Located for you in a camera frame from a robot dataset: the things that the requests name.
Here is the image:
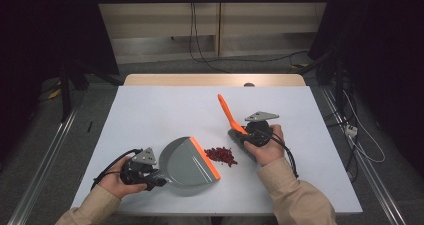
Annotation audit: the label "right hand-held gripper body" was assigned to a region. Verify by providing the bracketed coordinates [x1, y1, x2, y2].
[244, 110, 280, 148]

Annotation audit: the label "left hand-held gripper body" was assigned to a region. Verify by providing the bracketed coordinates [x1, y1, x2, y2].
[119, 147, 158, 186]

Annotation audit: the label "dark red beans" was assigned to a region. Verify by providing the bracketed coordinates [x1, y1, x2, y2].
[203, 146, 239, 168]

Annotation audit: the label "orange brush with grey bristles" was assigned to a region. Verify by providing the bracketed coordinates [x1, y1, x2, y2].
[217, 93, 259, 163]

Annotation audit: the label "grey dustpan with orange edge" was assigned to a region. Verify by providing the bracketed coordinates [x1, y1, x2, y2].
[158, 136, 222, 198]

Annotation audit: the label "person's right hand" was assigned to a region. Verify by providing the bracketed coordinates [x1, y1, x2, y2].
[243, 124, 285, 168]

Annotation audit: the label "person's left hand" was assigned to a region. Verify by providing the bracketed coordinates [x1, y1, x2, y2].
[98, 156, 148, 200]

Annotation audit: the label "white table board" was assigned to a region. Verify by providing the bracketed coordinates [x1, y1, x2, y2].
[69, 85, 364, 216]

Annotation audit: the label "black metal stand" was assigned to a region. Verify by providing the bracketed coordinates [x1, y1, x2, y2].
[59, 59, 124, 123]
[297, 47, 347, 113]

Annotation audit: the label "light wooden table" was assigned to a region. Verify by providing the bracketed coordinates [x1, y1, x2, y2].
[123, 73, 307, 87]

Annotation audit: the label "white power adapter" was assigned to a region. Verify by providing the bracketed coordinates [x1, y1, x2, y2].
[344, 124, 359, 139]

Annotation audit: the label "beige wooden cabinet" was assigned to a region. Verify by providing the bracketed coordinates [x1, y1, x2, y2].
[91, 0, 334, 65]

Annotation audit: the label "black curtain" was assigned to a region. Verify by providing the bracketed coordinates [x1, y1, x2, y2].
[307, 0, 424, 178]
[0, 0, 120, 163]

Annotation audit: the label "left hand-held gripper cable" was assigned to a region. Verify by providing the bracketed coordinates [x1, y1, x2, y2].
[90, 147, 144, 191]

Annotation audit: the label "hand-held gripper cable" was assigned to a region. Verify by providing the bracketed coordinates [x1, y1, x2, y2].
[255, 128, 300, 180]
[90, 147, 144, 191]

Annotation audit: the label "right hand-held gripper cable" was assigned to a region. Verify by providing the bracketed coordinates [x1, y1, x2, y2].
[255, 128, 300, 180]

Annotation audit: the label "black power cable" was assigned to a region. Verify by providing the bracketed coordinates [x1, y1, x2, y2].
[193, 1, 310, 65]
[187, 0, 232, 75]

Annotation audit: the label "black cable bundle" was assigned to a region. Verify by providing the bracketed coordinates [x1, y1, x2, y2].
[325, 109, 361, 183]

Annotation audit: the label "metal floor rail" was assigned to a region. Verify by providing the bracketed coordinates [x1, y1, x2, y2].
[6, 107, 80, 225]
[319, 85, 408, 225]

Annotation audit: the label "white cable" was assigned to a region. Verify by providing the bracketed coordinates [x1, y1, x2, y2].
[342, 90, 387, 164]

